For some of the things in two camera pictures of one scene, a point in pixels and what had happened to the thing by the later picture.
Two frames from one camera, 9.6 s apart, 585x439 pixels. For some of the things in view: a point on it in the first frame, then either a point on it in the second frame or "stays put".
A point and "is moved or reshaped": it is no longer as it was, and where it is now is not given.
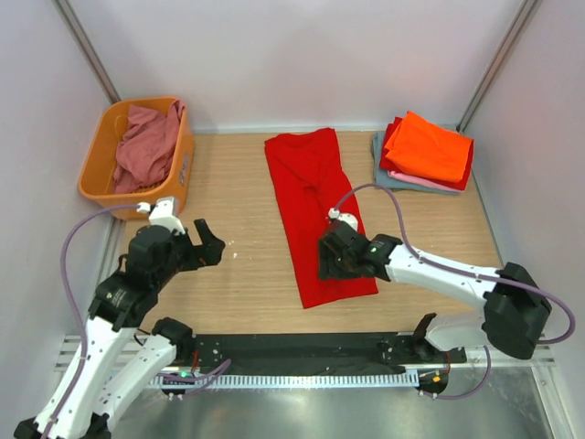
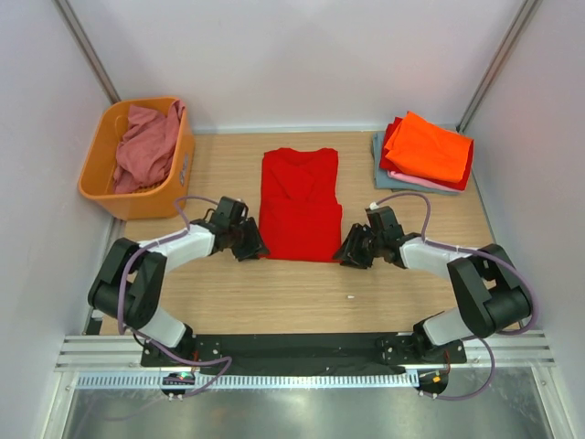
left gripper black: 208,252 → 255,244
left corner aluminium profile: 87,48 stays put
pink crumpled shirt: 145,150 stays put
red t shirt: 310,180 is moved or reshaped
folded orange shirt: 426,148 stays put
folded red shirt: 386,163 stays put
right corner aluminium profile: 495,68 stays put
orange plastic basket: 142,151 stays put
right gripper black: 325,254 → 349,252
